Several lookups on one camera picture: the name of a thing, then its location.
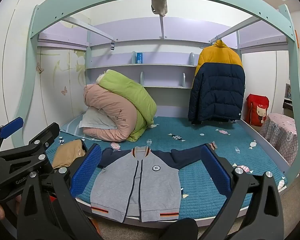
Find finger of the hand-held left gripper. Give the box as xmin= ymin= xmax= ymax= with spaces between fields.
xmin=0 ymin=122 xmax=61 ymax=173
xmin=0 ymin=116 xmax=24 ymax=153

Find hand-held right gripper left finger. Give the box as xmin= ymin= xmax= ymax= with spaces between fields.
xmin=17 ymin=144 xmax=102 ymax=240

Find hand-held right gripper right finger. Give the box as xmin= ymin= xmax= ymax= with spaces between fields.
xmin=201 ymin=144 xmax=284 ymax=240

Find grey navy zip jacket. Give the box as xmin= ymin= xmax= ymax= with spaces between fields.
xmin=90 ymin=142 xmax=218 ymax=224

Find clothes hanger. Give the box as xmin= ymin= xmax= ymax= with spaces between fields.
xmin=199 ymin=38 xmax=223 ymax=49

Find person's left hand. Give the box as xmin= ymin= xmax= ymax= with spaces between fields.
xmin=0 ymin=194 xmax=22 ymax=227

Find tan folded pants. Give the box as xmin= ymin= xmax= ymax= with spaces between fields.
xmin=51 ymin=139 xmax=87 ymax=169

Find blue striped pillow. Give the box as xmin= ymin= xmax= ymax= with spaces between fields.
xmin=60 ymin=116 xmax=90 ymax=140

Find teal candy print bed mat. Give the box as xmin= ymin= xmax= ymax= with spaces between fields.
xmin=46 ymin=116 xmax=287 ymax=220

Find white pillow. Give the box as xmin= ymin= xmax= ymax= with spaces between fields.
xmin=79 ymin=107 xmax=118 ymax=130

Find white butterfly wardrobe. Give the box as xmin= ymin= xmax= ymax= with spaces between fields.
xmin=0 ymin=0 xmax=87 ymax=155

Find pink quilt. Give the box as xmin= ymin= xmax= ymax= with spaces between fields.
xmin=83 ymin=84 xmax=138 ymax=142

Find red cartoon bag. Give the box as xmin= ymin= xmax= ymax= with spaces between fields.
xmin=246 ymin=94 xmax=270 ymax=126

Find yellow navy puffer jacket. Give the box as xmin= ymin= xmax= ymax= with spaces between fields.
xmin=187 ymin=40 xmax=246 ymax=125

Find green quilt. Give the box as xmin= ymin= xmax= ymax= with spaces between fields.
xmin=99 ymin=70 xmax=157 ymax=142

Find dark furniture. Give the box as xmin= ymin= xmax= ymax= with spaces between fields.
xmin=282 ymin=83 xmax=300 ymax=117

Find grey hanging cloth bag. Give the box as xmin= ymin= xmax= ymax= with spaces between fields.
xmin=151 ymin=0 xmax=168 ymax=17

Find purple wall shelf unit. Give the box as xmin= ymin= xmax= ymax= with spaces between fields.
xmin=86 ymin=17 xmax=240 ymax=118

